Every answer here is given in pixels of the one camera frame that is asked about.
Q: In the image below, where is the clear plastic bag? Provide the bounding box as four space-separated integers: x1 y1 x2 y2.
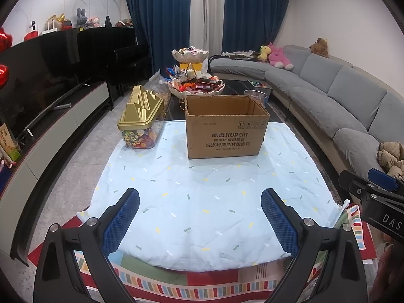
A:
148 69 171 93

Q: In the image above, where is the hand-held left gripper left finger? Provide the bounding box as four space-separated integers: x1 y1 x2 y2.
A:
33 188 140 303

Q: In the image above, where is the clear candy container gold lid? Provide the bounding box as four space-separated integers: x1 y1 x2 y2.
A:
117 85 165 149

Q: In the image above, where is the two-tier white bowl stand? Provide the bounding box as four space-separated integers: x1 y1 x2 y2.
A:
167 48 226 108

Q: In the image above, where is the black upright piano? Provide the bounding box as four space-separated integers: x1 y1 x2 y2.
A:
77 27 150 102

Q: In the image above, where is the brown cardboard box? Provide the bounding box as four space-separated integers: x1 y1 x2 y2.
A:
185 95 271 160

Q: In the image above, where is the pile of clothes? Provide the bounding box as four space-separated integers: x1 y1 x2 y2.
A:
221 50 261 60

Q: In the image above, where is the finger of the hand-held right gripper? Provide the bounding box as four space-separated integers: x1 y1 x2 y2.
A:
338 170 404 206
368 168 399 192

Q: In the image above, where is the black curved television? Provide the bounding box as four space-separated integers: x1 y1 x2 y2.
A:
0 35 92 139

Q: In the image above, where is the clear jar of brown snacks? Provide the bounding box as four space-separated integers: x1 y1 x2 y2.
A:
244 90 269 109

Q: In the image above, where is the white sheer curtain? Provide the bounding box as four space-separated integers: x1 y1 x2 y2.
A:
189 0 226 60

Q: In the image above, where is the blue curtain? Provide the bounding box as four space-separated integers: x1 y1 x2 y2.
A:
124 0 193 79
222 0 292 54

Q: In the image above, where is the white dog on red house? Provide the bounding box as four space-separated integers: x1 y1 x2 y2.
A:
24 20 40 41

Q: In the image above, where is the grey television cabinet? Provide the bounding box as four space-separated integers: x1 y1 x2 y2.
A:
0 80 114 266

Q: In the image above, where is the grey curved sofa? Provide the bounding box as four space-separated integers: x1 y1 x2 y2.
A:
210 45 404 196

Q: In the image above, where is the pink plush toy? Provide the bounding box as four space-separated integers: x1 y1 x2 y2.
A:
268 42 294 70

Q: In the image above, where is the striped colourful mat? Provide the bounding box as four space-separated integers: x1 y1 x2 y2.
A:
28 204 379 303

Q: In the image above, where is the grey storage bin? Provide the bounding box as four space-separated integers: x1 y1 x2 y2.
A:
248 79 272 95

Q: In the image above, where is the yellow chair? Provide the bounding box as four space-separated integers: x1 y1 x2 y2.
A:
179 58 209 70

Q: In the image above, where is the brown plush toy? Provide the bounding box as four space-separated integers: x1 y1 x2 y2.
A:
309 38 329 58

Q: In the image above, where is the bag of peanuts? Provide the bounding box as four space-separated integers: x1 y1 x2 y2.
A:
156 84 172 105

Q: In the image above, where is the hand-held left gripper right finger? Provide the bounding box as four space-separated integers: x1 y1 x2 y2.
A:
260 188 370 303

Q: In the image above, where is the green and yellow snack bag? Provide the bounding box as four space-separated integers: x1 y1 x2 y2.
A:
0 128 21 165

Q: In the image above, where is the white plush toy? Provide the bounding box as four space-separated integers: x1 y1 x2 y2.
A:
189 58 210 79

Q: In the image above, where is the gold and white toy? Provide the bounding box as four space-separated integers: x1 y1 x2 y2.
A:
41 14 67 35

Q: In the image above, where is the pile of mixed snack packets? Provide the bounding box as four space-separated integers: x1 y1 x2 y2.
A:
170 77 224 93

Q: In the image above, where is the light blue speckled cloth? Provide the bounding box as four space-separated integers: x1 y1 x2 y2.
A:
77 120 349 273

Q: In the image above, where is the beige padded jacket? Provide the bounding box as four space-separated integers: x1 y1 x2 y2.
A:
377 141 404 182

